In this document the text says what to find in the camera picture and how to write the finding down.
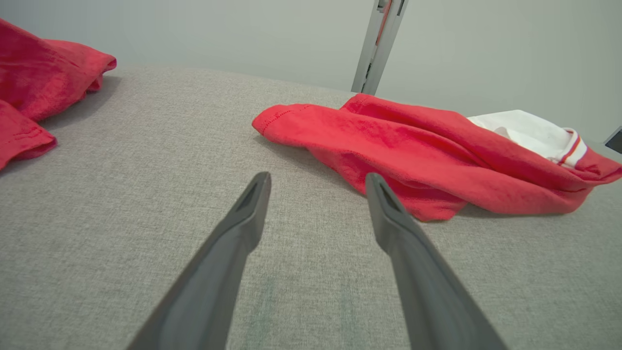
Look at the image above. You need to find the grey metal partition post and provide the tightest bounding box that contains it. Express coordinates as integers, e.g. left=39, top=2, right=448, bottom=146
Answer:
left=351, top=0, right=409, bottom=96

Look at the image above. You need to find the dark grey ledge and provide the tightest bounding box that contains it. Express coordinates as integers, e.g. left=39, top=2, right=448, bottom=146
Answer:
left=604, top=125, right=622, bottom=155

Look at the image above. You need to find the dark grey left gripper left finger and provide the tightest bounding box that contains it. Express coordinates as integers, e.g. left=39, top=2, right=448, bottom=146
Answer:
left=126, top=171, right=272, bottom=350

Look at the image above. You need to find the plain red garment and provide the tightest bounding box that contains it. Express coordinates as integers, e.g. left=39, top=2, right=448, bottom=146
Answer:
left=0, top=18, right=117, bottom=171

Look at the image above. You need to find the red garment with white panel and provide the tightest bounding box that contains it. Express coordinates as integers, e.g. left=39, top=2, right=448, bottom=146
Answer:
left=252, top=93, right=622, bottom=222

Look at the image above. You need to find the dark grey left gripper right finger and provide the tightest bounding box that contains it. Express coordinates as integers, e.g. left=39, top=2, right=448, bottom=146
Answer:
left=364, top=172, right=508, bottom=350

